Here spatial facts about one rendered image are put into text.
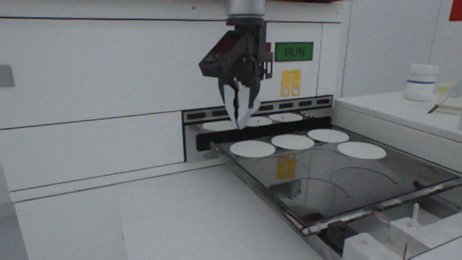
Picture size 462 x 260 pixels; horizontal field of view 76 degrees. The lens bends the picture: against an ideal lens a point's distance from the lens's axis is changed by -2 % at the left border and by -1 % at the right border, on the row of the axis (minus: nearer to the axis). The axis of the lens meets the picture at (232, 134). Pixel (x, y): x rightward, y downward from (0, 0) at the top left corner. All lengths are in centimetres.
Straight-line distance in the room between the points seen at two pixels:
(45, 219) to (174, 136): 33
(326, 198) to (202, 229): 22
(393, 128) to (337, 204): 35
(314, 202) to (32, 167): 55
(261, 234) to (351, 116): 46
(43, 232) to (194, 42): 53
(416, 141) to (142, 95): 60
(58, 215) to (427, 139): 81
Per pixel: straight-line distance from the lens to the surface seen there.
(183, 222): 57
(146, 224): 58
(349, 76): 309
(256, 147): 68
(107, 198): 75
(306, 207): 47
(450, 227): 55
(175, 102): 69
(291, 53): 80
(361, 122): 85
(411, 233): 45
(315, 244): 51
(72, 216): 77
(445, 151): 73
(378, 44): 330
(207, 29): 70
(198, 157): 74
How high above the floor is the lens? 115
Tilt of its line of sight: 19 degrees down
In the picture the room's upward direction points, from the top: straight up
